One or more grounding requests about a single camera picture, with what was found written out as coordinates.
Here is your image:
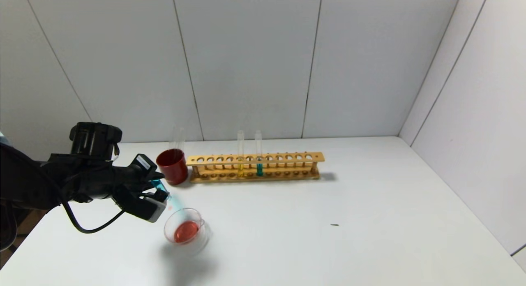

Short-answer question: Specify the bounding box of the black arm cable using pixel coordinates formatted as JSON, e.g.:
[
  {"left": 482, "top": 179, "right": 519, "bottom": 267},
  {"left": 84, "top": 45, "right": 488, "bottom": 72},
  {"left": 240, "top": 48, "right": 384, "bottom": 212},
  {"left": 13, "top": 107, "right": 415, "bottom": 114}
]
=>
[{"left": 61, "top": 199, "right": 126, "bottom": 234}]

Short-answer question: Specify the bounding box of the wooden test tube rack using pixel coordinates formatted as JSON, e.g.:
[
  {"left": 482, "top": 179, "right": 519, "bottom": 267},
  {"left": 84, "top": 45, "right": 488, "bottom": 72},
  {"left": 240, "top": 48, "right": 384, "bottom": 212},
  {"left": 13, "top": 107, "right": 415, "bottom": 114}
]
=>
[{"left": 185, "top": 152, "right": 326, "bottom": 184}]

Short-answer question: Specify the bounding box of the clear glass spouted dish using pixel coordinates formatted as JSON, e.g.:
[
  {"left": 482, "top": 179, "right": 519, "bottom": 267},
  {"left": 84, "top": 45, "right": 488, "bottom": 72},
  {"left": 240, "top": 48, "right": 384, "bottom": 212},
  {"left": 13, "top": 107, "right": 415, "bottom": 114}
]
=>
[{"left": 164, "top": 207, "right": 212, "bottom": 254}]

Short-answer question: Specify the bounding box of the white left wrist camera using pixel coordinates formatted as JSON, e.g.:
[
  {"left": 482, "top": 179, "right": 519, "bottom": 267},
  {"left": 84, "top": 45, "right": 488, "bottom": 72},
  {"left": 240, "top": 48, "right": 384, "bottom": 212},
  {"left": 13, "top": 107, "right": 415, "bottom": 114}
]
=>
[{"left": 122, "top": 195, "right": 169, "bottom": 224}]

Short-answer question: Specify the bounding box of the glass tube with teal liquid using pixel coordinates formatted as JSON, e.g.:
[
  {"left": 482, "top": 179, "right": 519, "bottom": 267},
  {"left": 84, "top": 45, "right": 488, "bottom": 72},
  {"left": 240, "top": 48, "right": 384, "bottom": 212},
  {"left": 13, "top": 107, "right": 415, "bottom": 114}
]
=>
[{"left": 255, "top": 130, "right": 264, "bottom": 177}]

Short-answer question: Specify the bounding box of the dark red plastic cup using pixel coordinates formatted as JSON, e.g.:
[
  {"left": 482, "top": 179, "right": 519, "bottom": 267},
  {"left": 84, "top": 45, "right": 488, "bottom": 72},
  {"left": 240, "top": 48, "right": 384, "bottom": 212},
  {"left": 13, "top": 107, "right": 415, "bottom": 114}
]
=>
[{"left": 156, "top": 148, "right": 189, "bottom": 186}]

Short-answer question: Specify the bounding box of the glass tube with yellow liquid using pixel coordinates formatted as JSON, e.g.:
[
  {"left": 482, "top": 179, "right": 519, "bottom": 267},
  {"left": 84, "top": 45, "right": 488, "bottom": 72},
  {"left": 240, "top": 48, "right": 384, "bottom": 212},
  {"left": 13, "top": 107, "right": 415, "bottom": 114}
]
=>
[{"left": 237, "top": 130, "right": 246, "bottom": 177}]

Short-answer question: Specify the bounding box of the glass tube with blue-green liquid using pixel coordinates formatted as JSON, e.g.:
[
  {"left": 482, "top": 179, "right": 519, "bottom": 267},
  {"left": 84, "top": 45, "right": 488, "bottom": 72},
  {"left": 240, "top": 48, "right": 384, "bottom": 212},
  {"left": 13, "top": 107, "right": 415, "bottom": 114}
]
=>
[{"left": 151, "top": 179, "right": 188, "bottom": 215}]

